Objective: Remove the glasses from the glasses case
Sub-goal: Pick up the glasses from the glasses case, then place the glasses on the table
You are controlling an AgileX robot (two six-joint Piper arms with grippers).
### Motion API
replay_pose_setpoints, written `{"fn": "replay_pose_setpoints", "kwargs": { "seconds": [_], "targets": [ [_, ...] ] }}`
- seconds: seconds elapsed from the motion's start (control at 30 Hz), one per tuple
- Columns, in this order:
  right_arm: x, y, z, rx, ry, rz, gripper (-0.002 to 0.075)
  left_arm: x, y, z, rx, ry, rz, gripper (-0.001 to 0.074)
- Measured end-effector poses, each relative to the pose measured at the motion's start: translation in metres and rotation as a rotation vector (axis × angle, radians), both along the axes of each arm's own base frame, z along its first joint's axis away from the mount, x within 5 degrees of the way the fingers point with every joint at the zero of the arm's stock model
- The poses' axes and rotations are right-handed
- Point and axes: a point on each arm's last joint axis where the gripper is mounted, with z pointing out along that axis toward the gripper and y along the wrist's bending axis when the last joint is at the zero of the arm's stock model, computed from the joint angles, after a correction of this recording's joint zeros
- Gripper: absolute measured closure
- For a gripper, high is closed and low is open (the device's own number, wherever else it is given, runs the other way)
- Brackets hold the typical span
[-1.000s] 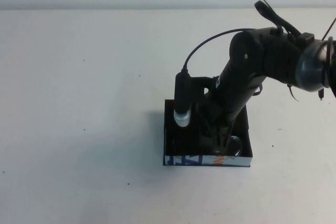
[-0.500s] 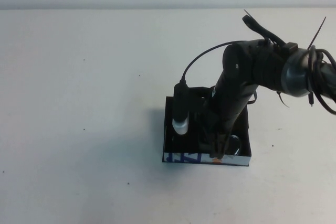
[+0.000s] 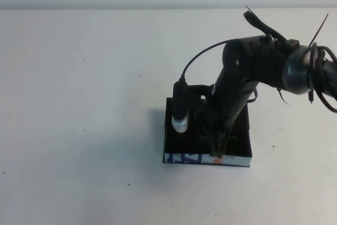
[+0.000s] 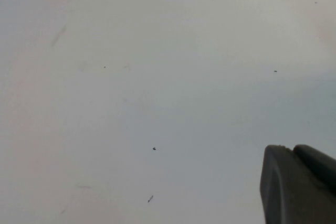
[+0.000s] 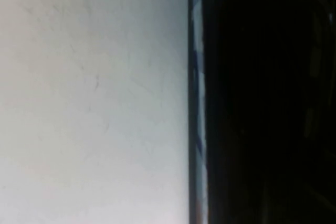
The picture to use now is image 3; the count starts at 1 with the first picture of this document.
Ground black wrist camera silver lens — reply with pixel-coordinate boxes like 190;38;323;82
171;78;189;134

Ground black zip tie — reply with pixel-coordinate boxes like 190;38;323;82
275;87;290;106
309;13;330;50

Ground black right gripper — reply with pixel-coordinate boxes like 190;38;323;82
207;73;258;157

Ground black glasses case printed sides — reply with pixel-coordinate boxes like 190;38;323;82
162;84;253;169

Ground black flat cable strap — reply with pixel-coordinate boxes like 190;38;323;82
243;5;284;43

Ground black cable bundle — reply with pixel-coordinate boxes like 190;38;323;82
306;45;337;113

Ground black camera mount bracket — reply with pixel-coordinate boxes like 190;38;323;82
187;84;214;114

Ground black camera cable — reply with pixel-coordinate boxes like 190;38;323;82
181;40;234;81

